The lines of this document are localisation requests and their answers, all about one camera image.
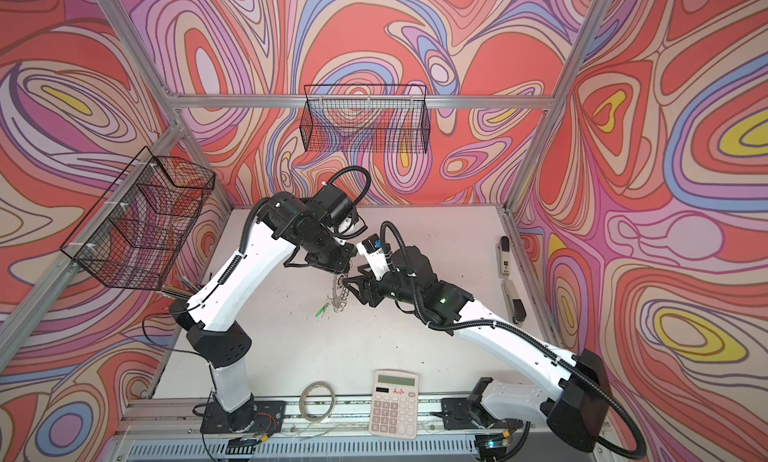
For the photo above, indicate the black wire basket back wall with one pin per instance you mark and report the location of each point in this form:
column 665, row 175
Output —
column 357, row 117

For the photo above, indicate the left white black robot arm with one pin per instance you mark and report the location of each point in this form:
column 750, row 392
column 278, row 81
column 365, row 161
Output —
column 275, row 230

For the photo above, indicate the black wire basket left wall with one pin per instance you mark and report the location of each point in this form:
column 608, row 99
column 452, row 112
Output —
column 132, row 236

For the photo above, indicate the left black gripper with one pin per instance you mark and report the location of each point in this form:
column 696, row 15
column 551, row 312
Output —
column 344, row 266

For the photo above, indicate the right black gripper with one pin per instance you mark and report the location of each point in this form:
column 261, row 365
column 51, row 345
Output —
column 366, row 288

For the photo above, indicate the red cup with pens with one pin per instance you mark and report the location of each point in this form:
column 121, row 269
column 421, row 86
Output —
column 178, row 288

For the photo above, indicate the black wire basket wall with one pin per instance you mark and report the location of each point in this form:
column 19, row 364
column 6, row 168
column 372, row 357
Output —
column 357, row 117
column 132, row 236

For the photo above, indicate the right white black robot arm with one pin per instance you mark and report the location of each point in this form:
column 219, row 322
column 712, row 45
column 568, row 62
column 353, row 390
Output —
column 573, row 395

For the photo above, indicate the white desk calculator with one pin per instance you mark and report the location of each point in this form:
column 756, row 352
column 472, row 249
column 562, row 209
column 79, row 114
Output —
column 394, row 405

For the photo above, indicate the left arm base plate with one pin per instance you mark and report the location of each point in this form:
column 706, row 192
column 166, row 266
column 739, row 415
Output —
column 260, row 416

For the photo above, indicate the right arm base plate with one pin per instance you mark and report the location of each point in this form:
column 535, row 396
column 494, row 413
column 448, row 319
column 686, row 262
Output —
column 461, row 414

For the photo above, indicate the key with green tag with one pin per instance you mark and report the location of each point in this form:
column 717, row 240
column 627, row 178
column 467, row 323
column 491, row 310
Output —
column 322, row 310

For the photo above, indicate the metal disc with keyrings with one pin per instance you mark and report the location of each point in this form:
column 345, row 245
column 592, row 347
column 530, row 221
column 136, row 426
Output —
column 339, row 294

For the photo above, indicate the clear tape roll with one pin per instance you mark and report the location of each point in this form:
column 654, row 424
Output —
column 317, row 402

